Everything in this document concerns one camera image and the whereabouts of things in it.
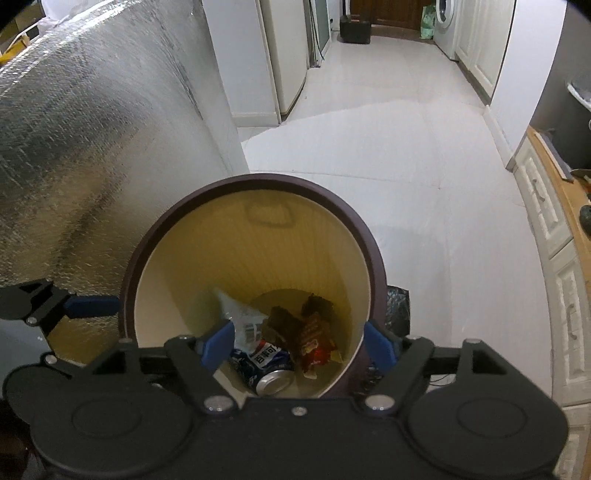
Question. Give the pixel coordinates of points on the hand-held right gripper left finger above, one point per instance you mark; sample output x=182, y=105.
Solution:
x=221, y=341

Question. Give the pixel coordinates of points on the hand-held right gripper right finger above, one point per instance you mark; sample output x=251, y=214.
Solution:
x=378, y=344

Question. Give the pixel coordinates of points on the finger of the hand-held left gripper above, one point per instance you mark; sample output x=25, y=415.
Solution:
x=92, y=307

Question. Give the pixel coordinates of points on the teal snack packet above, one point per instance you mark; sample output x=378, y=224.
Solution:
x=244, y=323

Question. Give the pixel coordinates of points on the brown cardboard box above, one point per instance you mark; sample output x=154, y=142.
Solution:
x=281, y=323

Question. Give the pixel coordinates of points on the crushed blue drink can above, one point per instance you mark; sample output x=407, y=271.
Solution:
x=272, y=381

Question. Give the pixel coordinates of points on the red snack box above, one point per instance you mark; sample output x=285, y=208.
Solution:
x=314, y=341

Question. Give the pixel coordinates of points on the yellow waste bin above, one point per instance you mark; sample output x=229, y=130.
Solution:
x=286, y=249

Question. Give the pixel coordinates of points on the black plastic bag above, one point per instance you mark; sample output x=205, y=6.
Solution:
x=398, y=309

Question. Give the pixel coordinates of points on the silver foil table mat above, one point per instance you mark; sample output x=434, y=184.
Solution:
x=92, y=138

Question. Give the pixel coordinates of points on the wooden top side cabinet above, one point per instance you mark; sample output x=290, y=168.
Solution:
x=568, y=286

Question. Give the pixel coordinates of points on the yellow cardboard box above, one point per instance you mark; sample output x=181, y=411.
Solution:
x=11, y=50

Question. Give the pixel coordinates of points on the white refrigerator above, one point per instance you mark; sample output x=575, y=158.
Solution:
x=286, y=60

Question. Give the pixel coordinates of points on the white base kitchen cabinets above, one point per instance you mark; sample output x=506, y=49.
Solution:
x=480, y=46

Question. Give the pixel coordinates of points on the black crate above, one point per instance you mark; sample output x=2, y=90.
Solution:
x=355, y=30

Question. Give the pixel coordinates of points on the white washing machine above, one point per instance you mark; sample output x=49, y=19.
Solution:
x=448, y=32

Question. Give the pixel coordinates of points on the grey waste bin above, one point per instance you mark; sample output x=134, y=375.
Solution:
x=581, y=94

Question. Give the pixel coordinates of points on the green plastic bag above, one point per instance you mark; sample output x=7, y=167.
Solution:
x=428, y=23

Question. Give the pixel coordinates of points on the brown wooden door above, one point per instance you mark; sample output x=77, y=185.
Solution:
x=397, y=11

